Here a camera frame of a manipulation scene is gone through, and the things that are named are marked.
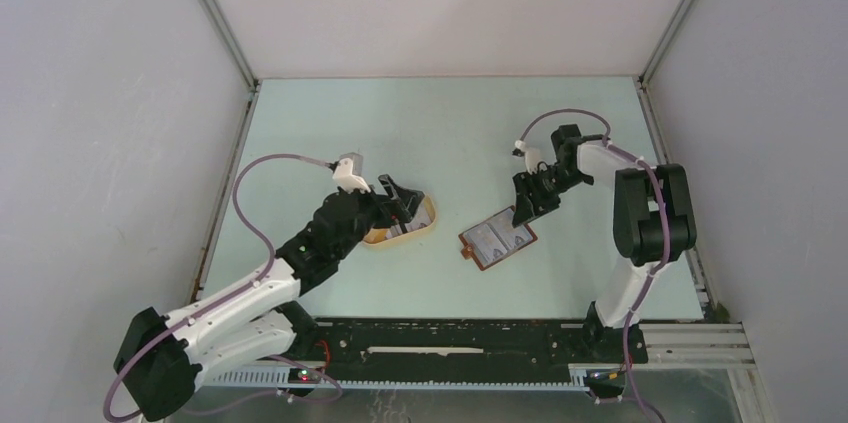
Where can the orange VIP card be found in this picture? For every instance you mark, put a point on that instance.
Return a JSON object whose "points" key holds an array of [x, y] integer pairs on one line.
{"points": [[377, 236]]}

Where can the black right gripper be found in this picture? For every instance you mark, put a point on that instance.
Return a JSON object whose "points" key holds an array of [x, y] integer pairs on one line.
{"points": [[528, 208]]}

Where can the stack of white cards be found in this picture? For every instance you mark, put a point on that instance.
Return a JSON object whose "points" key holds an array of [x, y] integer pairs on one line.
{"points": [[420, 221]]}

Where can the beige plastic card tray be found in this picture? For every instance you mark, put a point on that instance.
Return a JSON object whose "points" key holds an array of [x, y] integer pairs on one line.
{"points": [[428, 205]]}

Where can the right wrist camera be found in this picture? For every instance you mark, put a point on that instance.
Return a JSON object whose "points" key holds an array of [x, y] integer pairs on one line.
{"points": [[531, 156]]}

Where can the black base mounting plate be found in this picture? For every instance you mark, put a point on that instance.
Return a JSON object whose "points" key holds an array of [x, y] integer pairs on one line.
{"points": [[458, 351]]}

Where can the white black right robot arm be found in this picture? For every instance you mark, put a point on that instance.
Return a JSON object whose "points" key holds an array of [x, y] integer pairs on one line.
{"points": [[653, 221]]}

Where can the aluminium frame rail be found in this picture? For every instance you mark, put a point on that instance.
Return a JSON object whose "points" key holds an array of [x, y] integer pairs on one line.
{"points": [[701, 346]]}

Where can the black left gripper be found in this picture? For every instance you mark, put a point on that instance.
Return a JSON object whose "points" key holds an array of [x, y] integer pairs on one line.
{"points": [[388, 210]]}

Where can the brown leather card holder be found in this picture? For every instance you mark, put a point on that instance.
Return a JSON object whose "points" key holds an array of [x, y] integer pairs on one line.
{"points": [[488, 221]]}

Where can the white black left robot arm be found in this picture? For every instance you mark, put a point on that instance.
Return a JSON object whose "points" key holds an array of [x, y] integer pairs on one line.
{"points": [[164, 359]]}

